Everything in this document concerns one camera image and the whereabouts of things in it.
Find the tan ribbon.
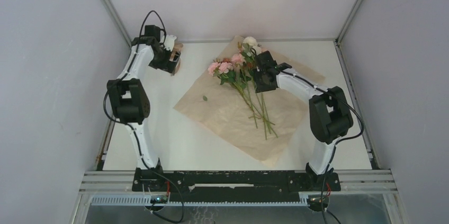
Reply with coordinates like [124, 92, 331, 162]
[170, 42, 184, 76]

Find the pink rose stem bunch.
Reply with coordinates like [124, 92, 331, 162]
[207, 58, 279, 138]

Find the beige wrapping paper sheet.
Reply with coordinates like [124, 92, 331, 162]
[174, 36, 309, 167]

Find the white rose stem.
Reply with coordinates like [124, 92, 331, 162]
[241, 37, 262, 55]

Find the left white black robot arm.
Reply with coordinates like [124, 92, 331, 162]
[105, 25, 183, 191]

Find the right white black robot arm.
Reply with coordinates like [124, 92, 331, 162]
[253, 51, 354, 190]

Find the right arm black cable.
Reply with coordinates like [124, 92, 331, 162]
[277, 68, 365, 224]

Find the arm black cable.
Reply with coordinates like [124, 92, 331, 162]
[102, 10, 186, 224]
[277, 68, 365, 224]

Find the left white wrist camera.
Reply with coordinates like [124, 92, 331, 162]
[163, 35, 177, 52]

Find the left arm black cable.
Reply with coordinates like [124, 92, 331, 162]
[102, 10, 186, 224]

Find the white slotted cable duct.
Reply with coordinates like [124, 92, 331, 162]
[91, 195, 310, 207]

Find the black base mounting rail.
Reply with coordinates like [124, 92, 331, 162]
[132, 168, 342, 202]

